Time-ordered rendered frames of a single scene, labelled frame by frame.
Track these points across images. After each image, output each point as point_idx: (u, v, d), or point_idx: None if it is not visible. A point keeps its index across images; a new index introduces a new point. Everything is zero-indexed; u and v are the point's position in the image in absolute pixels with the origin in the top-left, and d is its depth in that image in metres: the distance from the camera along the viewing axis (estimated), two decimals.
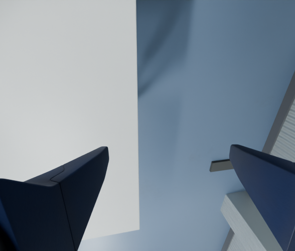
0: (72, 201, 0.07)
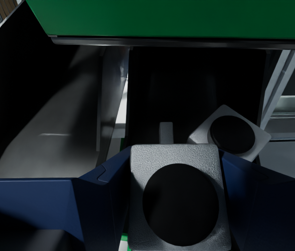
0: (115, 201, 0.07)
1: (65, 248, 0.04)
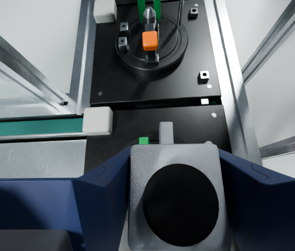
0: (115, 201, 0.07)
1: (65, 248, 0.04)
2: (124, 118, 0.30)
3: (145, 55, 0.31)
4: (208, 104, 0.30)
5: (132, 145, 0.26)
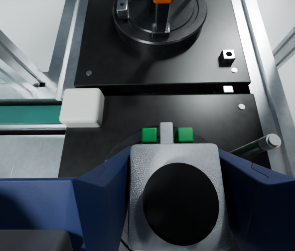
0: (115, 201, 0.07)
1: (65, 248, 0.04)
2: (120, 106, 0.22)
3: (151, 25, 0.24)
4: (232, 92, 0.23)
5: (129, 142, 0.18)
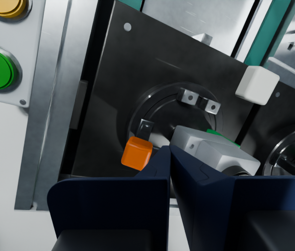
0: (169, 201, 0.07)
1: (152, 248, 0.04)
2: (240, 113, 0.27)
3: (284, 154, 0.30)
4: None
5: (219, 119, 0.24)
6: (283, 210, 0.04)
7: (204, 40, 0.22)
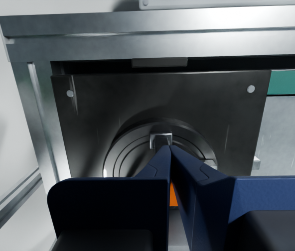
0: (169, 201, 0.07)
1: (152, 248, 0.04)
2: None
3: None
4: None
5: None
6: (283, 210, 0.04)
7: (254, 163, 0.22)
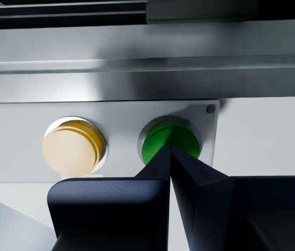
0: (169, 201, 0.07)
1: (152, 248, 0.04)
2: None
3: None
4: None
5: None
6: (283, 210, 0.04)
7: None
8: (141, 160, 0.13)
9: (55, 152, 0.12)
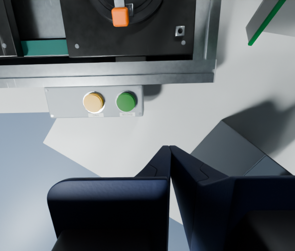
0: (169, 201, 0.07)
1: (152, 248, 0.04)
2: None
3: None
4: None
5: None
6: (283, 210, 0.04)
7: None
8: (116, 106, 0.37)
9: (87, 102, 0.36)
